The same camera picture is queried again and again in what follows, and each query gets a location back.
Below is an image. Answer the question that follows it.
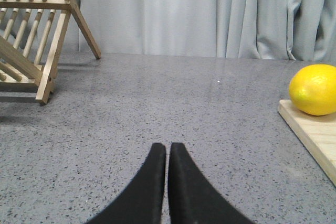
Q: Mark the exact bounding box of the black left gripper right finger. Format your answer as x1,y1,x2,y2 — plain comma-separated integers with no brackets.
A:
168,143,252,223

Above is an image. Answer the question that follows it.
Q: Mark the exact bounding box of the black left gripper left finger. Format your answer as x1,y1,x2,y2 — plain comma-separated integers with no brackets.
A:
88,143,166,223

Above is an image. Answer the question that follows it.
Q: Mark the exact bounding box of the wooden cutting board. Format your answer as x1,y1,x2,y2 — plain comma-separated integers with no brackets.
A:
278,100,336,184

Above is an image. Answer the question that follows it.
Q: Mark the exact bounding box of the yellow lemon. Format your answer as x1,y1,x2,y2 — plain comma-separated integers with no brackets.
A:
289,64,335,116

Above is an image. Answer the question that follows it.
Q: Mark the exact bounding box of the grey curtain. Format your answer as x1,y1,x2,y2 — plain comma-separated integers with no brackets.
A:
79,0,335,62

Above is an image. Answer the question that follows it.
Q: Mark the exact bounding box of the wooden dish rack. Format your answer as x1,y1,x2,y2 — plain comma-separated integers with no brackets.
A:
1,0,101,104

